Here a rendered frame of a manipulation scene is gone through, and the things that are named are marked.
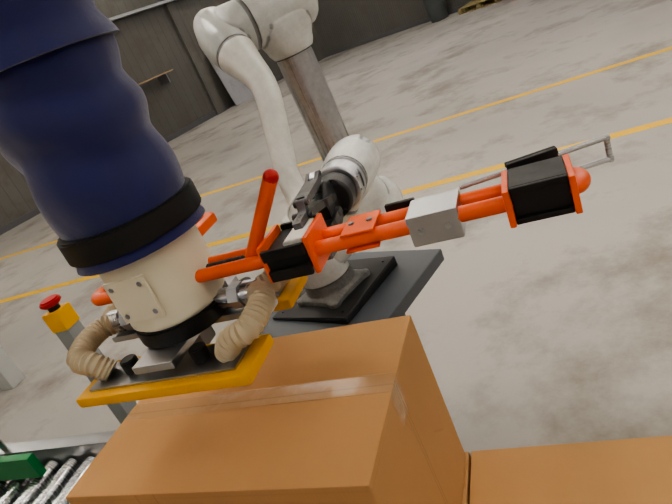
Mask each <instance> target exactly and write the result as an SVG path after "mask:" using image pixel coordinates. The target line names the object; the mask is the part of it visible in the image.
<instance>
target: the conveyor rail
mask: <svg viewBox="0 0 672 504"><path fill-rule="evenodd" d="M115 431H116V430H114V431H106V432H98V433H90V434H82V435H74V436H66V437H58V438H49V439H41V440H33V441H25V442H17V443H9V444H5V445H6V446H7V447H8V448H9V450H8V451H2V450H1V449H0V456H8V455H17V454H26V453H34V455H35V456H36V457H37V458H38V460H39V461H40V462H41V463H42V464H43V466H45V465H46V463H47V462H48V461H50V460H53V461H56V462H57V463H59V464H60V466H62V465H63V464H64V463H65V461H66V460H67V459H69V458H72V459H75V460H76V461H78V463H79V464H80V465H81V464H82V463H83V462H84V460H85V459H86V458H87V457H88V456H92V457H94V458H96V456H97V455H98V454H99V452H100V451H101V450H102V448H103V447H104V446H105V444H106V443H107V442H108V441H109V439H110V438H111V437H112V435H113V434H114V433H115Z"/></svg>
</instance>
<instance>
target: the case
mask: <svg viewBox="0 0 672 504"><path fill-rule="evenodd" d="M273 341H274V343H273V345H272V347H271V349H270V351H269V353H268V355H267V357H266V358H265V360H264V362H263V364H262V366H261V368H260V370H259V372H258V373H257V375H256V377H255V379H254V381H253V383H252V384H250V385H245V386H238V387H231V388H223V389H216V390H209V391H201V392H194V393H187V394H180V395H172V396H165V397H158V398H150V399H143V400H139V401H138V403H137V404H136V405H135V407H134V408H133V409H132V410H131V412H130V413H129V414H128V416H127V417H126V418H125V420H124V421H123V422H122V424H121V425H120V426H119V427H118V429H117V430H116V431H115V433H114V434H113V435H112V437H111V438H110V439H109V441H108V442H107V443H106V444H105V446H104V447H103V448H102V450H101V451H100V452H99V454H98V455H97V456H96V458H95V459H94V460H93V461H92V463H91V464H90V465H89V467H88V468H87V469H86V471H85V472H84V473H83V474H82V476H81V477H80V478H79V480H78V481H77V482H76V484H75V485H74V486H73V488H72V489H71V490H70V491H69V493H68V494H67V495H66V499H67V501H68V502H69V503H70V504H462V499H463V485H464V472H465V458H466V455H465V453H464V450H463V448H462V445H461V442H460V440H459V437H458V435H457V432H456V430H455V427H454V425H453V422H452V420H451V417H450V414H449V412H448V409H447V407H446V404H445V402H444V399H443V397H442V394H441V391H440V389H439V386H438V384H437V381H436V379H435V376H434V374H433V371H432V369H431V366H430V363H429V361H428V358H427V356H426V353H425V351H424V348H423V346H422V343H421V340H420V338H419V335H418V333H417V330H416V328H415V325H414V323H413V320H412V318H411V316H410V315H406V316H400V317H394V318H388V319H382V320H376V321H370V322H364V323H358V324H352V325H346V326H340V327H334V328H328V329H322V330H316V331H310V332H304V333H298V334H292V335H287V336H281V337H275V338H273Z"/></svg>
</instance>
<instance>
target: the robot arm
mask: <svg viewBox="0 0 672 504"><path fill-rule="evenodd" d="M318 11H319V7H318V0H231V1H228V2H226V3H224V4H222V5H219V6H217V7H215V6H212V7H207V8H204V9H202V10H200V11H199V12H198V13H197V14H196V16H195V18H194V21H193V28H194V33H195V36H196V38H197V41H198V44H199V46H200V48H201V50H202V51H203V53H204V54H205V55H206V56H207V57H208V59H209V60H210V61H211V62H212V63H213V64H214V65H216V66H217V67H219V68H220V69H221V70H223V71H224V72H225V73H226V74H228V75H230V76H232V77H234V78H236V79H237V80H239V81H240V82H242V83H243V84H245V85H246V86H247V87H248V88H249V89H250V90H251V92H252V94H253V96H254V98H255V101H256V104H257V107H258V110H259V114H260V118H261V122H262V126H263V130H264V134H265V138H266V142H267V146H268V150H269V154H270V158H271V161H272V165H273V169H274V170H276V171H277V172H278V174H279V180H278V185H279V187H280V190H281V192H282V194H283V196H284V198H285V199H286V201H287V203H288V205H289V206H288V208H287V214H286V215H285V216H284V218H283V219H282V221H281V224H282V223H286V222H290V221H293V222H292V226H293V229H292V230H291V232H290V233H289V235H288V236H287V238H286V239H285V241H284V242H283V246H287V245H291V244H295V243H299V242H302V237H303V235H304V234H305V232H306V231H307V229H308V227H309V226H310V224H311V223H312V221H313V219H314V218H310V217H313V216H314V215H316V214H318V213H321V214H322V216H323V218H324V221H325V223H326V225H327V227H330V226H334V225H338V224H342V223H346V222H347V221H348V219H349V217H351V216H355V215H359V214H363V213H367V212H371V211H375V210H379V209H380V210H381V213H380V214H382V213H386V210H385V207H384V206H385V204H388V203H392V202H396V201H400V200H404V196H403V193H402V191H401V189H400V188H399V186H398V185H397V184H396V183H395V182H393V181H392V180H391V179H390V178H387V177H385V176H378V175H377V172H378V169H379V165H380V156H379V151H378V148H377V146H376V144H375V143H374V142H373V141H372V140H370V139H368V138H366V137H364V136H361V135H360V134H355V135H350V136H349V133H348V131H347V129H346V126H345V124H344V122H343V119H342V117H341V115H340V112H339V110H338V108H337V105H336V103H335V101H334V97H333V95H332V93H331V91H330V88H329V86H328V84H327V81H326V79H325V77H324V74H323V72H322V70H321V67H320V65H319V63H318V60H317V58H316V56H315V53H314V51H313V49H312V47H311V44H312V43H313V33H312V23H313V22H314V21H315V20H316V17H317V15H318ZM260 49H262V50H263V51H264V52H265V53H266V54H267V55H268V56H269V58H271V59H272V60H273V61H276V62H277V64H278V66H279V68H280V70H281V73H282V75H283V77H284V79H285V81H286V83H287V86H288V88H289V90H290V92H291V94H292V96H293V98H294V101H295V103H296V105H297V107H298V109H299V111H300V113H301V116H302V118H303V120H304V122H305V124H306V126H307V129H308V131H309V133H310V135H311V137H312V139H313V141H314V144H315V146H316V148H317V150H318V152H319V154H320V157H321V159H322V161H323V164H322V166H321V169H320V170H318V171H314V172H311V173H308V174H306V177H305V182H304V180H303V179H302V177H301V175H300V172H299V170H298V166H297V162H296V158H295V153H294V148H293V144H292V139H291V134H290V129H289V125H288V120H287V115H286V111H285V106H284V102H283V98H282V94H281V91H280V88H279V86H278V83H277V81H276V79H275V77H274V75H273V73H272V71H271V70H270V68H269V66H268V65H267V64H266V62H265V61H264V59H263V58H262V56H261V55H260V53H259V52H258V50H260ZM347 250H348V249H345V250H341V251H337V252H332V253H331V254H330V256H329V258H328V260H327V262H326V264H325V266H324V268H323V270H322V272H320V273H317V272H316V270H315V268H314V266H313V269H314V271H315V272H314V274H312V275H307V276H308V280H307V282H306V284H305V286H304V288H305V290H306V293H305V294H303V295H302V296H301V297H300V298H299V299H298V300H297V304H298V306H318V307H328V308H331V309H336V308H338V307H340V305H341V304H342V302H343V301H344V300H345V298H346V297H347V296H348V295H349V294H350V293H351V292H352V291H353V290H354V289H355V288H356V287H357V286H358V285H359V284H360V283H361V282H362V281H363V280H364V279H365V278H366V277H368V276H369V275H370V271H369V269H352V267H351V266H350V264H349V263H348V261H347V260H348V259H349V258H350V256H351V255H352V254H353V253H350V254H347V253H346V252H347Z"/></svg>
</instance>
